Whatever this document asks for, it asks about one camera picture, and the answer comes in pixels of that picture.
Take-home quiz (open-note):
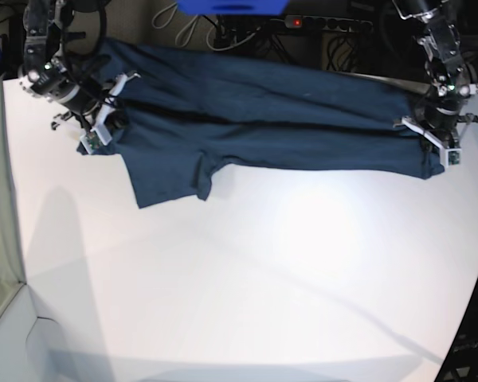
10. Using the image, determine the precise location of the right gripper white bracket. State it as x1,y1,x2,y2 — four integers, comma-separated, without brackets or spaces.
49,70,141,154

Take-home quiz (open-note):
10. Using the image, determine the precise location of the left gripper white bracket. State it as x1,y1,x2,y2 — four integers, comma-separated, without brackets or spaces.
394,113,478,166

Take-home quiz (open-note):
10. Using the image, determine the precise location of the dark blue t-shirt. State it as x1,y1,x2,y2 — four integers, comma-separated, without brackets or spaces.
100,39,444,208

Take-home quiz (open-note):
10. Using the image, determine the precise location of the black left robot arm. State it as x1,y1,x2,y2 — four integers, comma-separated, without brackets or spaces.
394,1,478,168

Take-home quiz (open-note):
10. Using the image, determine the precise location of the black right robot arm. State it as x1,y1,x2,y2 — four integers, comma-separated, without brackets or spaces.
19,0,140,154

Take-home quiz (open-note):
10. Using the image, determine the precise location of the blue plastic bin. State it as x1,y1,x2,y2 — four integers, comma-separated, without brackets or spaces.
177,0,289,16

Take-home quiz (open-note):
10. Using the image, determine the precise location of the black power strip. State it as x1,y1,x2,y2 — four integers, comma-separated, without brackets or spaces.
284,15,374,33

